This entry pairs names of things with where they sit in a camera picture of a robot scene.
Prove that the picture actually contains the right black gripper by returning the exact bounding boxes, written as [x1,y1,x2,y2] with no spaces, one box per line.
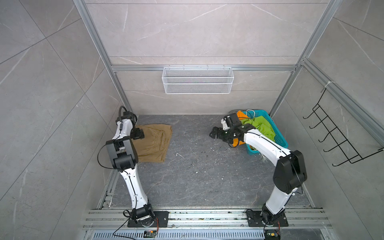
[209,126,235,143]

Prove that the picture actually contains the khaki tan shorts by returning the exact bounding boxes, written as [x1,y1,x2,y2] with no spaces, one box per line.
[133,124,173,163]

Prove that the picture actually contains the lime green shorts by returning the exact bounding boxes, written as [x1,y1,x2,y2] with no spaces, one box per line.
[242,116,276,142]

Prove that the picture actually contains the teal plastic basket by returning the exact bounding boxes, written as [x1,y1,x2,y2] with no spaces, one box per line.
[243,110,289,149]

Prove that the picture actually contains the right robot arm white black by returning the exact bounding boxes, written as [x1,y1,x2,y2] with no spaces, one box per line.
[210,124,308,226]

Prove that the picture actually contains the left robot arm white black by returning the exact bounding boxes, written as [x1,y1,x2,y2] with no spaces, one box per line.
[106,118,155,227]

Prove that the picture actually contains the orange shorts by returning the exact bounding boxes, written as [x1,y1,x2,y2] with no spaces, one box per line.
[232,111,250,147]

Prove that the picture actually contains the small green circuit board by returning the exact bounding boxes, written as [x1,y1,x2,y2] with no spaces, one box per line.
[143,230,158,239]

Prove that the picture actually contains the yellow black connector right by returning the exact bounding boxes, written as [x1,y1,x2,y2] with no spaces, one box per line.
[264,230,281,240]

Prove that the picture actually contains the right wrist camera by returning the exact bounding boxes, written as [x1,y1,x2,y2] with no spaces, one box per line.
[221,113,242,131]

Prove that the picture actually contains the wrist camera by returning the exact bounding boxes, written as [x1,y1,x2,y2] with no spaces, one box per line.
[122,111,138,125]
[221,113,242,131]

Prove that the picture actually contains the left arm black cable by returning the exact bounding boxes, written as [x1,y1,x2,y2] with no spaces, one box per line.
[117,105,128,127]

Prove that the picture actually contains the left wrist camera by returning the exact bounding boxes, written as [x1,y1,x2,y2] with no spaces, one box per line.
[122,111,138,125]

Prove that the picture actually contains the white wire mesh basket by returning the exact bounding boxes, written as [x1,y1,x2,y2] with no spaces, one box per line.
[162,67,235,95]

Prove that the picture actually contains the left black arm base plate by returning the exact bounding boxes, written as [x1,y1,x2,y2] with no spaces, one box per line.
[127,211,170,228]

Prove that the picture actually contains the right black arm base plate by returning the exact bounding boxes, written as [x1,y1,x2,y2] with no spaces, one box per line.
[245,209,289,227]

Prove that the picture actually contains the aluminium frame rail front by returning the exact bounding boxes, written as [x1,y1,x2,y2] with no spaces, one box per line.
[82,208,318,229]

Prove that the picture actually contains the black wire hook rack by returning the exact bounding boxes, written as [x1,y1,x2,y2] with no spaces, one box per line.
[303,88,384,167]

